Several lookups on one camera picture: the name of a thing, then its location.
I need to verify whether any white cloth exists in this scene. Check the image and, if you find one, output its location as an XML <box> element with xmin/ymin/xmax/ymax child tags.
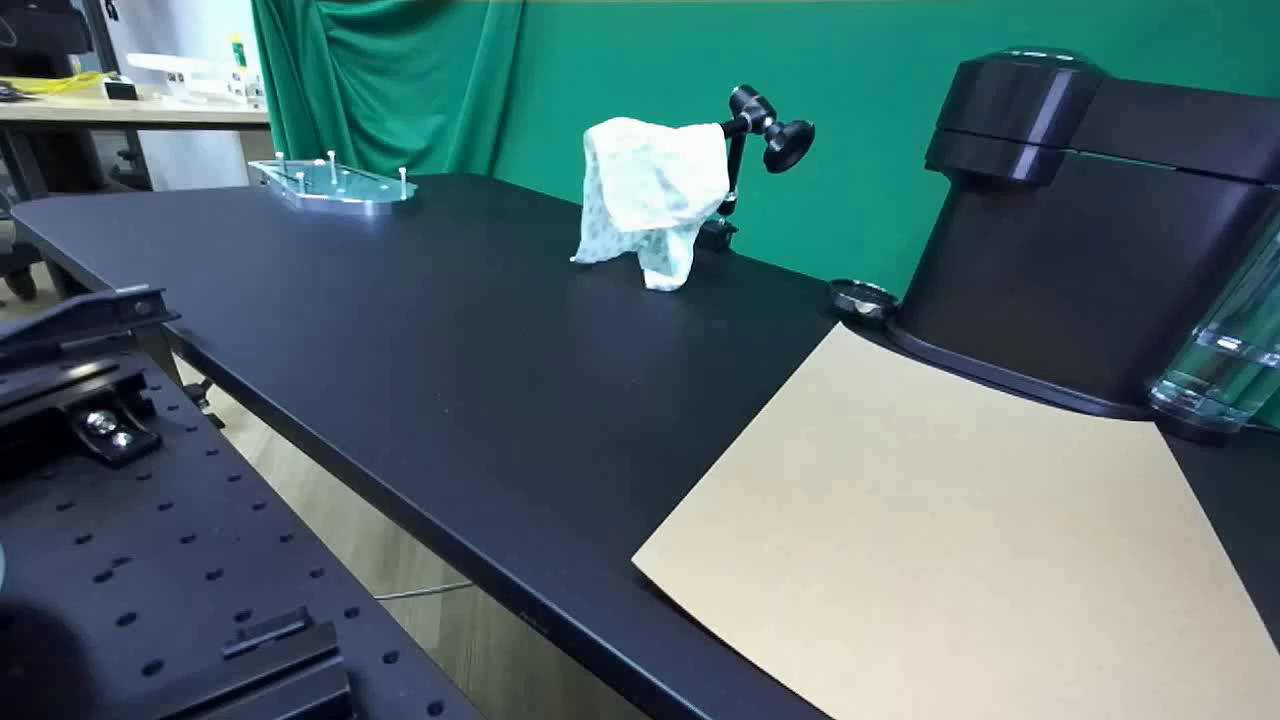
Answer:
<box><xmin>569</xmin><ymin>111</ymin><xmax>732</xmax><ymax>294</ymax></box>

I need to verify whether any small black round cap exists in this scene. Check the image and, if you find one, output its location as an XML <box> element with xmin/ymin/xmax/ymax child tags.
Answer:
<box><xmin>829</xmin><ymin>277</ymin><xmax>901</xmax><ymax>326</ymax></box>

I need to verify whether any green backdrop curtain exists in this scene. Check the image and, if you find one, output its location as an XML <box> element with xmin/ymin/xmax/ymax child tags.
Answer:
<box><xmin>246</xmin><ymin>0</ymin><xmax>1280</xmax><ymax>299</ymax></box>

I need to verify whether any clear acrylic plate with bolts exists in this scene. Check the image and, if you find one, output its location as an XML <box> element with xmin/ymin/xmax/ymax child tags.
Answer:
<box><xmin>246</xmin><ymin>147</ymin><xmax>420</xmax><ymax>213</ymax></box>

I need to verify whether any tan cardboard sheet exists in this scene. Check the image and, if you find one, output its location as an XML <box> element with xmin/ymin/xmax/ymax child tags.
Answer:
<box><xmin>628</xmin><ymin>321</ymin><xmax>1280</xmax><ymax>720</ymax></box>

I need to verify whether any black coffee machine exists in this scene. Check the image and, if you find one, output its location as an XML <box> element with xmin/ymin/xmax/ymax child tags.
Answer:
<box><xmin>883</xmin><ymin>46</ymin><xmax>1280</xmax><ymax>423</ymax></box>

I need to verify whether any black perforated breadboard plate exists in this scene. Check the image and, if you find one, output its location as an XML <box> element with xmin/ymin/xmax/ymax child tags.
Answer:
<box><xmin>0</xmin><ymin>354</ymin><xmax>480</xmax><ymax>720</ymax></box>

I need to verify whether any wooden desk with clutter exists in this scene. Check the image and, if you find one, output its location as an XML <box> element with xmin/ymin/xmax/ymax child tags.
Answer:
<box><xmin>0</xmin><ymin>0</ymin><xmax>277</xmax><ymax>201</ymax></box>

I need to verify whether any clear water tank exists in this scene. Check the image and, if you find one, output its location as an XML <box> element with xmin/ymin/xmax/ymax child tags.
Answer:
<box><xmin>1146</xmin><ymin>225</ymin><xmax>1280</xmax><ymax>435</ymax></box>

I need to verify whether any black articulated camera mount stand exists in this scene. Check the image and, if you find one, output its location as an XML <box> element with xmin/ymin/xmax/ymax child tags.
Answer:
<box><xmin>697</xmin><ymin>79</ymin><xmax>821</xmax><ymax>255</ymax></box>

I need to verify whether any black metal clamp bracket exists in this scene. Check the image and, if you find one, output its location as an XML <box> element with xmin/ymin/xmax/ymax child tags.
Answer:
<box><xmin>0</xmin><ymin>280</ymin><xmax>178</xmax><ymax>466</ymax></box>

